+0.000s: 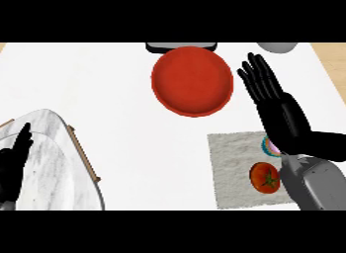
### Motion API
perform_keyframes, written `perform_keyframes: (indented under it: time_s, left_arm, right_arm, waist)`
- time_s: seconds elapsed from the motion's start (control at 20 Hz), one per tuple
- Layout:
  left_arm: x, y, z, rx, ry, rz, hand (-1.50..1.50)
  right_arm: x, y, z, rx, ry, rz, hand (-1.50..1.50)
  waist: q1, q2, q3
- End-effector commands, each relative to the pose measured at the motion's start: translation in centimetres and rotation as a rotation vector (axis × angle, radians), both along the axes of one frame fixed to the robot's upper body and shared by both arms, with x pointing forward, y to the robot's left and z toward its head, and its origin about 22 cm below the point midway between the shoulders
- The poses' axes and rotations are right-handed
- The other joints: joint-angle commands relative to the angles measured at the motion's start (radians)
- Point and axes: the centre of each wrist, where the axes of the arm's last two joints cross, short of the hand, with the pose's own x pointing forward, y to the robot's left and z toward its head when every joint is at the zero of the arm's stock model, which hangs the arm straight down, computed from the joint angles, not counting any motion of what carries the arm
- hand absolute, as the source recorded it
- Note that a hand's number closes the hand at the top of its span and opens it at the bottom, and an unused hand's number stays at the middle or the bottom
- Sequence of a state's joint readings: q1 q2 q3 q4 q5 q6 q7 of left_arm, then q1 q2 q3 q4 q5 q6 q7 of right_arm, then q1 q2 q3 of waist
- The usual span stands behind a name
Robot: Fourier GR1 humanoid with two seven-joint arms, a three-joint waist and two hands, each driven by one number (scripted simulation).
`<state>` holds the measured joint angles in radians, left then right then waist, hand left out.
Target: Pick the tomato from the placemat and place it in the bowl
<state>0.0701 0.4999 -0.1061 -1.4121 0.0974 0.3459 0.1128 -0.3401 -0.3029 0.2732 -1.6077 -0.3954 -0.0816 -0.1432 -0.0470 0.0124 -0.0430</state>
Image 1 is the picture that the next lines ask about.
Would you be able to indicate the dark grey appliance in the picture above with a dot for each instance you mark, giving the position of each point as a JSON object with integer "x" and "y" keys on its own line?
{"x": 179, "y": 45}

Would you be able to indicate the cupcake with teal wrapper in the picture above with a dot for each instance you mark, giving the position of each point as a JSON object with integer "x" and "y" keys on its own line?
{"x": 270, "y": 148}

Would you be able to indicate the grey placemat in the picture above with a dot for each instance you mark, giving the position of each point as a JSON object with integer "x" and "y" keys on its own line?
{"x": 231, "y": 171}

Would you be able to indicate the white marble plate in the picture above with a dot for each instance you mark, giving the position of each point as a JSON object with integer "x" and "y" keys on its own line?
{"x": 58, "y": 171}

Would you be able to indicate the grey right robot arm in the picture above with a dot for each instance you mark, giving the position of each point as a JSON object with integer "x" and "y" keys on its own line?
{"x": 321, "y": 187}

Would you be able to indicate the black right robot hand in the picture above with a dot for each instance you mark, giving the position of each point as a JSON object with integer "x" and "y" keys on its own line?
{"x": 283, "y": 118}

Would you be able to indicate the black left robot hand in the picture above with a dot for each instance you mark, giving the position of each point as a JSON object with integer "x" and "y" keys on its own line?
{"x": 9, "y": 171}

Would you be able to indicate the grey rounded object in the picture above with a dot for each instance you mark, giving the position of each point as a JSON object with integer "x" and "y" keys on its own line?
{"x": 277, "y": 47}

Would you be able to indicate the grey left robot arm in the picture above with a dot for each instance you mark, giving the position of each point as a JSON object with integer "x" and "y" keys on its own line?
{"x": 5, "y": 207}

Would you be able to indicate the red bowl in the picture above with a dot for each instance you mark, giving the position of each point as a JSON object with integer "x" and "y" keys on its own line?
{"x": 193, "y": 80}

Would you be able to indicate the red tomato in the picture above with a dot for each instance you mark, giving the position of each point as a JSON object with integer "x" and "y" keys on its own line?
{"x": 262, "y": 178}

